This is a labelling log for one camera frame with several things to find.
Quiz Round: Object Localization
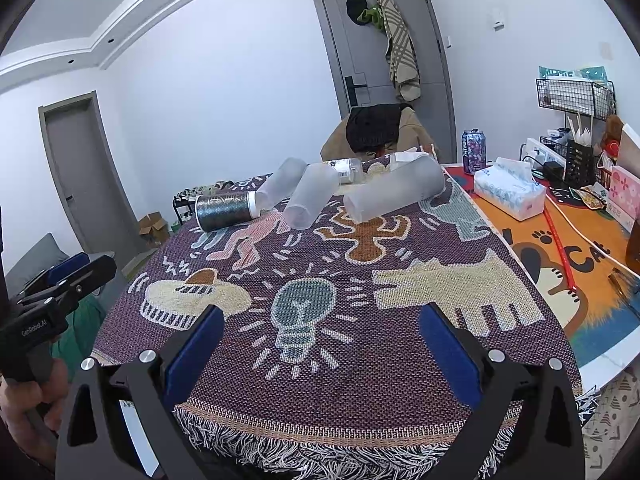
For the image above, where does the dark patterned paper cup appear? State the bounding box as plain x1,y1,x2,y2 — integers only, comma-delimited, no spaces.
195,191,260,232

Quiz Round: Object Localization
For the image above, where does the large frosted plastic cup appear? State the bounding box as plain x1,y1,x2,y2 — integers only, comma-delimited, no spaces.
344,155,446,223

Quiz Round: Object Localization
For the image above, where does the frosted plastic cup far left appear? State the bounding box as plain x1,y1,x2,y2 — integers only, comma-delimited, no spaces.
255,157,307,211

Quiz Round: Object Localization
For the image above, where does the frosted plastic cup middle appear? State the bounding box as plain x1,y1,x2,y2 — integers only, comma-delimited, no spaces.
283,162,340,230

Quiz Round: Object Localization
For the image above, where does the person's left hand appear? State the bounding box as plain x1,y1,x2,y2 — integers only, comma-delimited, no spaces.
1,359,68,469

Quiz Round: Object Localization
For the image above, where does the grey sofa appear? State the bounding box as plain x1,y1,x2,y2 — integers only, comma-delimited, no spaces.
6,233,68,298

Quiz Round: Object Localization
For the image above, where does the green cloth on sofa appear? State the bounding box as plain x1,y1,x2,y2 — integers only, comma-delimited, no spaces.
51,275,128,382

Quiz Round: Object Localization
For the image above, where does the cardboard box on floor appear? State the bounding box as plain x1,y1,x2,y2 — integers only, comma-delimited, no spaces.
138,211,169,248

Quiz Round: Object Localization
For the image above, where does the grey side door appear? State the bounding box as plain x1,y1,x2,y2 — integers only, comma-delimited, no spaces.
38,91,144,266

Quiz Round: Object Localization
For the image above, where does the purple patterned woven blanket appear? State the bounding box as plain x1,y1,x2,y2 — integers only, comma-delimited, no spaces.
93,181,582,479

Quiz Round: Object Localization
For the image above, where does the white tissue box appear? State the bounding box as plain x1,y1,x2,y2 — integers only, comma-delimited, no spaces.
474,157,547,221

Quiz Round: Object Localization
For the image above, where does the small clear jar silver label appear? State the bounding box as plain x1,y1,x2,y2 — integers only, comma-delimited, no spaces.
329,158,363,185

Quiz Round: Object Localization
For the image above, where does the purple drink can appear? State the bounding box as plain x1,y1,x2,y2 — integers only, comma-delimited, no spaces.
461,128,487,174

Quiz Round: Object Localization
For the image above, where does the white power strip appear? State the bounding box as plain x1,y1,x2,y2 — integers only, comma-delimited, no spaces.
520,138,566,168

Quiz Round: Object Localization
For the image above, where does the pink floral box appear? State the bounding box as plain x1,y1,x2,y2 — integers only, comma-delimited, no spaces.
608,166,640,219

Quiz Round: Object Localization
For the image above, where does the black utensil holder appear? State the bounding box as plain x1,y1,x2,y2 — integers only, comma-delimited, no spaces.
564,140,596,188

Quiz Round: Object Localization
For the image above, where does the black garment on chair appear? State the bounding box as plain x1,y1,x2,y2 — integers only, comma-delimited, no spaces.
346,103,410,153

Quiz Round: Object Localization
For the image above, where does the plaid scarf on door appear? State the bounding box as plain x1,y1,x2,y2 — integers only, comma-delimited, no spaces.
376,0,422,103

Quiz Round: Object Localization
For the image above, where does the grey entrance door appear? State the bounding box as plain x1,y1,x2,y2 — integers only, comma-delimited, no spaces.
314,0,458,162

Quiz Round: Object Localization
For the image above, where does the black hat on door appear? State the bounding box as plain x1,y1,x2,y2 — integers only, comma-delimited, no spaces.
346,0,371,25

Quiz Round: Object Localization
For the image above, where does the white cable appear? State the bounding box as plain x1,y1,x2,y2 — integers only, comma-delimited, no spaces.
519,152,640,281

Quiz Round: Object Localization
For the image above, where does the black wire basket shelf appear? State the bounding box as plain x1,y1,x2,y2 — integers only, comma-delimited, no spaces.
536,77,617,120

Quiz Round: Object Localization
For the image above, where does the white wall switch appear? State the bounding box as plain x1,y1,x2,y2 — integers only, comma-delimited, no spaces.
491,6,506,32

